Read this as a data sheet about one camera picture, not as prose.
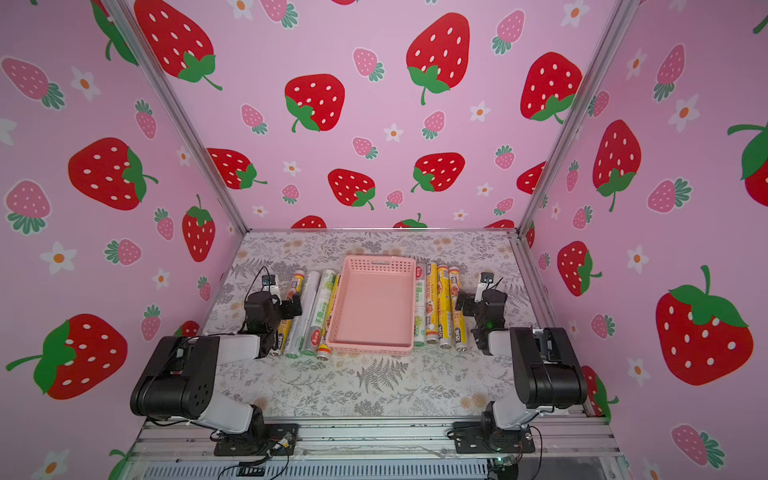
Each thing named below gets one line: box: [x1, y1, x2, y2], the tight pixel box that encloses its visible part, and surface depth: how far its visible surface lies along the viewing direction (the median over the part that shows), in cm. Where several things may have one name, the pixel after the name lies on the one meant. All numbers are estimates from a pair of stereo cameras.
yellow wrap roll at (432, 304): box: [426, 262, 439, 345], surface depth 97 cm
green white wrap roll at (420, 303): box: [414, 261, 427, 347], surface depth 97 cm
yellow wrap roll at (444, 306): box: [437, 264, 453, 347], surface depth 97 cm
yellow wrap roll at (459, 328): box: [448, 266, 468, 352], surface depth 95 cm
